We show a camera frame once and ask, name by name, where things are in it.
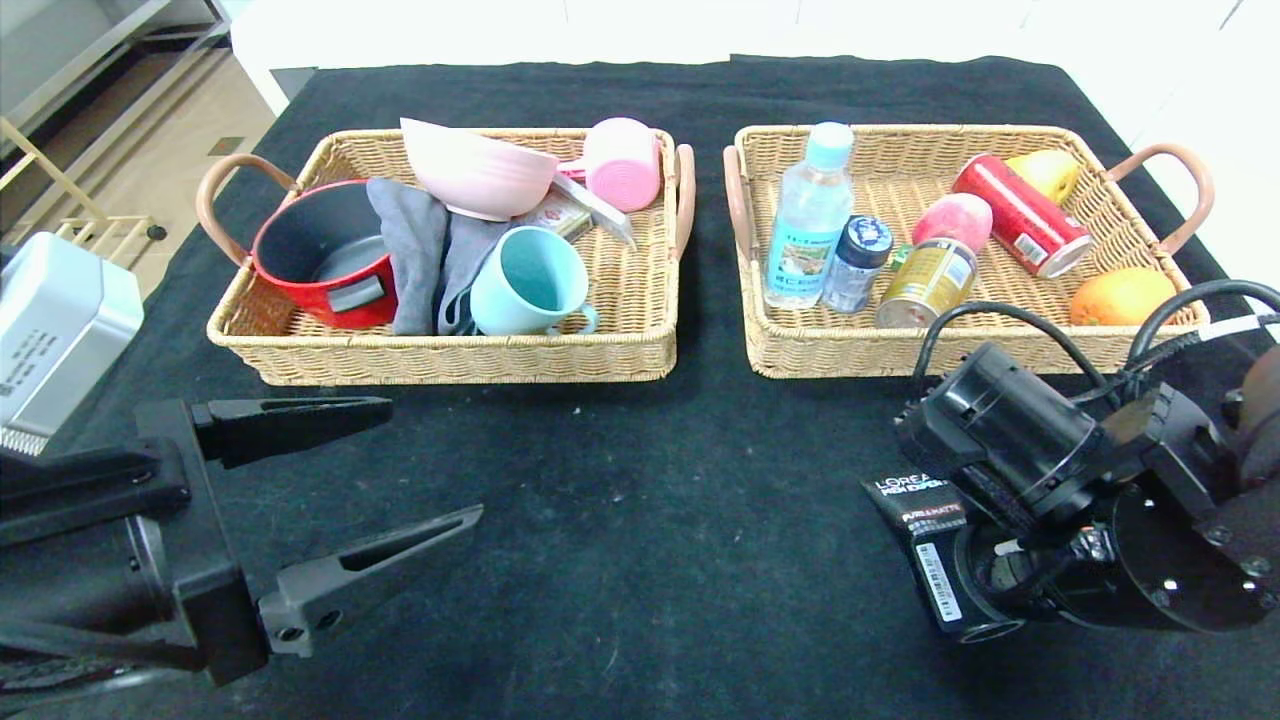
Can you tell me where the pink bowl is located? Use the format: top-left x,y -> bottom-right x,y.
400,117 -> 560,223

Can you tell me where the orange fruit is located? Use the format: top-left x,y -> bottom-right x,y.
1068,267 -> 1180,327

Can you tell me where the light wooden rack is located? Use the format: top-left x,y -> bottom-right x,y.
0,115 -> 169,273

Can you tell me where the red apple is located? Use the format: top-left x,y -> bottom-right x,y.
911,193 -> 995,253

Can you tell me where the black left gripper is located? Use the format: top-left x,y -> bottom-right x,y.
0,395 -> 485,687

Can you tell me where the gold drink can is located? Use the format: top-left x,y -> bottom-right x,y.
876,237 -> 980,330

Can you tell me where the red soda can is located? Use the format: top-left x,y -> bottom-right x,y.
951,154 -> 1095,279

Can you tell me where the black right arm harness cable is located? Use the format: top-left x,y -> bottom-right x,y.
910,279 -> 1280,401

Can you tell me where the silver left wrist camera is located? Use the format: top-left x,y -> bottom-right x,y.
0,232 -> 146,439

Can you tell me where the silver tube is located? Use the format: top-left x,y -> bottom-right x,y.
553,172 -> 638,248

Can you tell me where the small bottle dark blue cap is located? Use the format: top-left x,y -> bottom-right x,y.
821,215 -> 895,315

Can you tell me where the wicker basket with brown handles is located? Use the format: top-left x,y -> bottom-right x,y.
722,124 -> 1217,379
195,127 -> 697,388

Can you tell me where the pink measuring cup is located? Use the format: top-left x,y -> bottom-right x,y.
558,118 -> 663,213

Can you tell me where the clear water bottle blue cap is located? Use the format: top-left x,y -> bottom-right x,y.
763,121 -> 857,310

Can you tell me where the grey metal shelf frame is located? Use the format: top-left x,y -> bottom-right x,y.
0,0 -> 236,131

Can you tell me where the black face wash tube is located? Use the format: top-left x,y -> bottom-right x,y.
862,470 -> 1028,644

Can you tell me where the small green tin box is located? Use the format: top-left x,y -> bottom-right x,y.
518,192 -> 593,243

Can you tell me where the yellow pear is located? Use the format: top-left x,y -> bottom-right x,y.
1005,150 -> 1082,207

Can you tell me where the red cooking pot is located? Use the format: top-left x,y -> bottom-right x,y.
252,178 -> 401,331

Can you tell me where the grey towel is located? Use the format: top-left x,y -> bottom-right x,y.
365,177 -> 513,338

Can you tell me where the teal mug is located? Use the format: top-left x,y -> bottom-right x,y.
470,226 -> 601,337

